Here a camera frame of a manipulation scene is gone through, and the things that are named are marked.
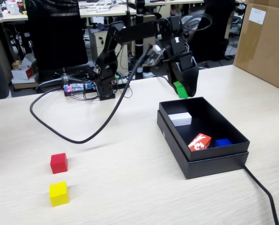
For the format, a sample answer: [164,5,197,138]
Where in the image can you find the black pole with white bands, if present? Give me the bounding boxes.
[134,0,153,80]

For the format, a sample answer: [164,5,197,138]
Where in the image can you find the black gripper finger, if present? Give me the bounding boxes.
[176,65,200,98]
[166,61,180,86]

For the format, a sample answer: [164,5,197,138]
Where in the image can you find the cola bottle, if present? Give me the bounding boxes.
[17,0,26,14]

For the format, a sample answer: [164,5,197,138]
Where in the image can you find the robot controller board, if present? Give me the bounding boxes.
[64,74,131,97]

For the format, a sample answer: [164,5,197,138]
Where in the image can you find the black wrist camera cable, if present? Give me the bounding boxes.
[29,44,154,144]

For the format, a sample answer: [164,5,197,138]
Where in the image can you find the blue wooden cube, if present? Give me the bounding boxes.
[214,138,233,148]

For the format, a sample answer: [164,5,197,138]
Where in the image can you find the white rectangular block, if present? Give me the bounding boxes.
[168,112,192,127]

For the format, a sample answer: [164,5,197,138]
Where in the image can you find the orange printed small box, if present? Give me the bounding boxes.
[188,133,212,152]

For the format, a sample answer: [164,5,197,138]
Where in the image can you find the red wooden cube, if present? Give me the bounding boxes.
[50,152,68,174]

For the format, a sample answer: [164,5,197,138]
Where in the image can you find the black mesh office chair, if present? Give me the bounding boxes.
[24,0,93,91]

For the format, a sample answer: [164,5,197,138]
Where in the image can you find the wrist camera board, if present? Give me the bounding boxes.
[141,44,166,68]

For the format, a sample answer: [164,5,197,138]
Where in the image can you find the beige office desk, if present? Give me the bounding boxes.
[0,4,137,24]

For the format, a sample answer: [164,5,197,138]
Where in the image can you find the black cardboard box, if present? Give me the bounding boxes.
[158,96,250,162]

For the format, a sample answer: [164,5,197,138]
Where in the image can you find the black usb cable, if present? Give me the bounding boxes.
[151,75,279,225]

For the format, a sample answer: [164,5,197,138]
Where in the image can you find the yellow wooden cube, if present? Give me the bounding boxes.
[49,180,70,208]

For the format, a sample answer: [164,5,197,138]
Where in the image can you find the green wooden cube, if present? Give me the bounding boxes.
[173,81,189,99]

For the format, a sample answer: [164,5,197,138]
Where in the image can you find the large brown cardboard box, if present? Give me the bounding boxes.
[233,0,279,93]

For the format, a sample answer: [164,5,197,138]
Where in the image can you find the white folding laptop stand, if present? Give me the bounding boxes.
[86,0,116,13]

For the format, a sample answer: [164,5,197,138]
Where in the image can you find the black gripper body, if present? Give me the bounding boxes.
[162,36,198,71]

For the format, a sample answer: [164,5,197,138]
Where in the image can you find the white shipping label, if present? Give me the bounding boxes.
[248,7,267,25]

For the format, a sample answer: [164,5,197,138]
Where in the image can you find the white open cardboard box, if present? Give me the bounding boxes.
[11,53,39,84]

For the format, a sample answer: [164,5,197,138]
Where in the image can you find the black chair with chrome arms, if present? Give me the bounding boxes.
[186,0,236,71]

